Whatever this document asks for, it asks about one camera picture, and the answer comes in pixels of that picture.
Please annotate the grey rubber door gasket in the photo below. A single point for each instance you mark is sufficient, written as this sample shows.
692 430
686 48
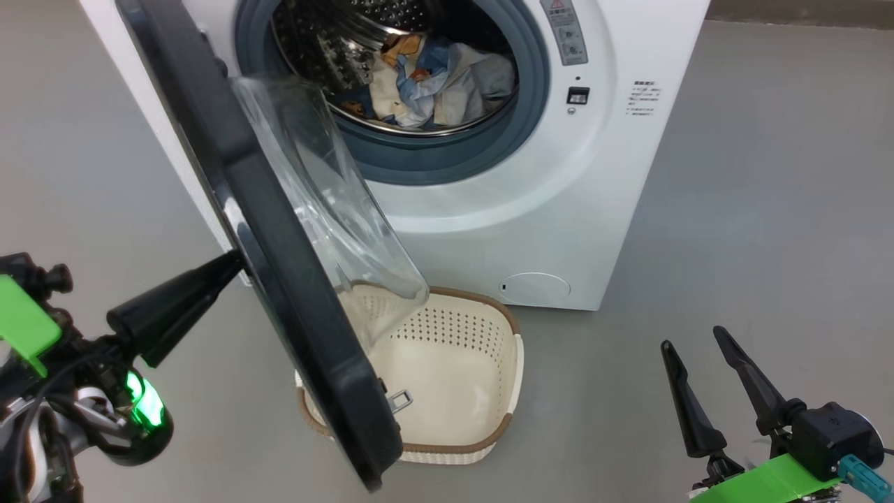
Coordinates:
447 157

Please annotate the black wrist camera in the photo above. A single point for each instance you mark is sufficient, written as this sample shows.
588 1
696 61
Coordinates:
838 433
140 433

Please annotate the cream laundry basket brown rim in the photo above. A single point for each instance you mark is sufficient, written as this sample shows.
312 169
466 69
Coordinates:
447 377

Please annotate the black glass washing machine door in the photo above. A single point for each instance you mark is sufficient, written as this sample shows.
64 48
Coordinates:
279 279

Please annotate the teal right camera connector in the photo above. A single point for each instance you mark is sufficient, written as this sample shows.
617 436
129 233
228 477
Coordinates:
866 482

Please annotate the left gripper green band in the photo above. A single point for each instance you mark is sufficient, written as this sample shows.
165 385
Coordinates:
21 321

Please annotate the cream pale blue garment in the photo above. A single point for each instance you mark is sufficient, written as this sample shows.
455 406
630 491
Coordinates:
482 77

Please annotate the grey wall baseboard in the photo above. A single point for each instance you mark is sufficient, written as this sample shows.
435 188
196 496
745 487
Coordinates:
803 12

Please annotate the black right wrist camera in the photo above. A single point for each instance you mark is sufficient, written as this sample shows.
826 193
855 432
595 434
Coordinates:
838 433

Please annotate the steel washing machine drum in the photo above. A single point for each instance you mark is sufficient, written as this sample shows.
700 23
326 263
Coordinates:
314 42

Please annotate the white front-load washing machine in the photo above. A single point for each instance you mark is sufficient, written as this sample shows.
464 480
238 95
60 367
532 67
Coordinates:
614 175

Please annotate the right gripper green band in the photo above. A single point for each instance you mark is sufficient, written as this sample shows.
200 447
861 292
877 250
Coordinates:
768 482

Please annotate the oval white filter cover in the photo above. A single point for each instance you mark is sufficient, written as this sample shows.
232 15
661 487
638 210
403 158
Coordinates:
535 289

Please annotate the grey warning sticker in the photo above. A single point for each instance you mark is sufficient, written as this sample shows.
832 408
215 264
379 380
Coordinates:
566 31

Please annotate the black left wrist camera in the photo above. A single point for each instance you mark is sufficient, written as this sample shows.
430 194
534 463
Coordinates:
140 433

